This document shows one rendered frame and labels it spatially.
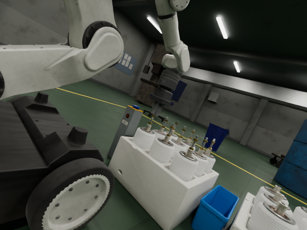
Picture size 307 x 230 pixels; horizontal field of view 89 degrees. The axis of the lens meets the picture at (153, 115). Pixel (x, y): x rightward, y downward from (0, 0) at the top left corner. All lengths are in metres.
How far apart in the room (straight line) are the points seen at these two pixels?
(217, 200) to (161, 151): 0.47
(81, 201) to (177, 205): 0.31
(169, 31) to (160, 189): 0.59
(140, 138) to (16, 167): 0.46
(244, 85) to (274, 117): 2.58
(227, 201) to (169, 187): 0.45
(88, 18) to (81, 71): 0.16
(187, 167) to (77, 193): 0.36
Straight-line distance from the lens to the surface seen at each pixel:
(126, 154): 0.74
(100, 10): 0.59
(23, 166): 0.44
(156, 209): 0.67
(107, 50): 0.55
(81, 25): 0.57
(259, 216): 0.59
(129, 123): 0.87
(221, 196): 1.00
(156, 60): 7.13
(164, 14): 0.65
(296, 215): 0.84
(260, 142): 10.62
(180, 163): 0.62
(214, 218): 0.73
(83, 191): 0.47
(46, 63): 0.54
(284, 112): 10.82
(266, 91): 9.18
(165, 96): 0.71
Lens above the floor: 0.41
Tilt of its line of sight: 5 degrees down
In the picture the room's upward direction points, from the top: 23 degrees clockwise
